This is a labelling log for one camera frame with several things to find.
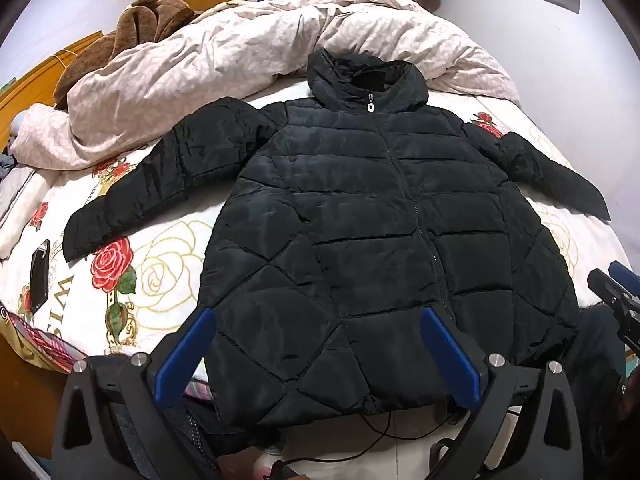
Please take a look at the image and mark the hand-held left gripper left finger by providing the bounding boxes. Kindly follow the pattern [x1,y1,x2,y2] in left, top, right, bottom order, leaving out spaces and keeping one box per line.
[52,307,221,480]

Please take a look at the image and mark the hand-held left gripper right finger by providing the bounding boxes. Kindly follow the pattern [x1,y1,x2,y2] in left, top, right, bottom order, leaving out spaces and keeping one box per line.
[420,306,586,480]

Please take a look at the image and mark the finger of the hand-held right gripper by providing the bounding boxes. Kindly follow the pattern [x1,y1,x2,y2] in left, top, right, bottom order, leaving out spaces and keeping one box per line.
[587,269,640,321]
[607,260,640,291]

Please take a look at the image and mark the black puffer jacket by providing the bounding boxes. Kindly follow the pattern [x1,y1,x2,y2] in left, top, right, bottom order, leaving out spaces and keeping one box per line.
[63,49,612,428]

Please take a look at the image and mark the rose printed bed sheet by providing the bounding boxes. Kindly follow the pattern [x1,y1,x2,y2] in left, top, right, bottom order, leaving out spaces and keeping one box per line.
[0,87,631,376]

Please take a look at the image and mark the pink plaid cloth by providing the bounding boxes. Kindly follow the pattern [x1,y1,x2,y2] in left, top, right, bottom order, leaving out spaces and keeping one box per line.
[10,317,76,373]

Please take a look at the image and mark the white pink slipper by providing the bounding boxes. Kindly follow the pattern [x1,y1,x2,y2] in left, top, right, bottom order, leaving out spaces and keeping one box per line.
[254,447,301,480]

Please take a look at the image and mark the black smartphone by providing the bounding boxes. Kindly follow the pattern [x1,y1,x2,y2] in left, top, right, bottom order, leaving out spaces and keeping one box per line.
[30,239,51,313]

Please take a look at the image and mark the beige patterned duvet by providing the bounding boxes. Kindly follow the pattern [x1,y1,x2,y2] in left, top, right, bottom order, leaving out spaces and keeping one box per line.
[10,0,521,171]

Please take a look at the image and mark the wooden headboard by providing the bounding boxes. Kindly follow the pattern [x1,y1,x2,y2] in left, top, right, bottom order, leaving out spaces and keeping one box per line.
[0,30,103,151]

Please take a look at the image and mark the brown plush blanket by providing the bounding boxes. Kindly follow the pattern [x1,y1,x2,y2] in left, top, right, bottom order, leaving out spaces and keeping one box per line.
[52,0,196,111]

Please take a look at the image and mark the black cable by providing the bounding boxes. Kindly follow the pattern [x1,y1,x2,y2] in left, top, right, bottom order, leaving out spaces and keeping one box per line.
[270,410,396,476]

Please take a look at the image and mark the wooden bed frame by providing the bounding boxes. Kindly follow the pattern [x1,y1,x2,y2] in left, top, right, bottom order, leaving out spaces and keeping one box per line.
[0,335,66,456]

